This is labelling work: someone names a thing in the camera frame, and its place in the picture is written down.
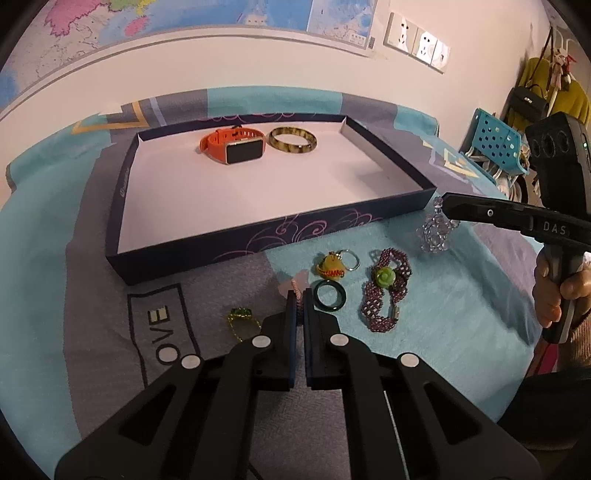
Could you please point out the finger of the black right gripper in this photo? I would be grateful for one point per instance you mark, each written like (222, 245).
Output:
(510, 220)
(463, 202)

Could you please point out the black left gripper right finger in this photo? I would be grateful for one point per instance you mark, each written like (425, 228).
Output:
(403, 419)

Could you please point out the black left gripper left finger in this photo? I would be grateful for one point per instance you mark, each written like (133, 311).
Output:
(195, 421)

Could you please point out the purple beaded bracelet green flower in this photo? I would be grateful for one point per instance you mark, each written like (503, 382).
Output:
(387, 288)

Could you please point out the yellow duck keychain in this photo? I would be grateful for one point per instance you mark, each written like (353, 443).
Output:
(336, 264)

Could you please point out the orange smart watch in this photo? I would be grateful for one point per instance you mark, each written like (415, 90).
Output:
(233, 145)

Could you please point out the pink knitted sleeve forearm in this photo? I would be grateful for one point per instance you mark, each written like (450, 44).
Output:
(576, 352)

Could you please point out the person's right hand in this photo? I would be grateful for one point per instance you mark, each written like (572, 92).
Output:
(548, 295)

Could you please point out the blue perforated plastic basket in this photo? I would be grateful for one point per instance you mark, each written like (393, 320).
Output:
(495, 148)

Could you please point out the teal grey bed sheet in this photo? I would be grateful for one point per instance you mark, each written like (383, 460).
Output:
(77, 343)

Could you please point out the black handbag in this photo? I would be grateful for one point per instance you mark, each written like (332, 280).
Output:
(523, 100)

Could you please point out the yellow hanging garment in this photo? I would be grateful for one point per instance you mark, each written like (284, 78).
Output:
(574, 101)

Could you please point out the dark blue shallow box tray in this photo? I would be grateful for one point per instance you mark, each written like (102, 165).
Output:
(175, 209)

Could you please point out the white wall socket panel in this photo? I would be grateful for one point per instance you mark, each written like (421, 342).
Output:
(406, 37)

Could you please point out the colourful wall map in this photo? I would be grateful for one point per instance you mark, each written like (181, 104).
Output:
(64, 31)

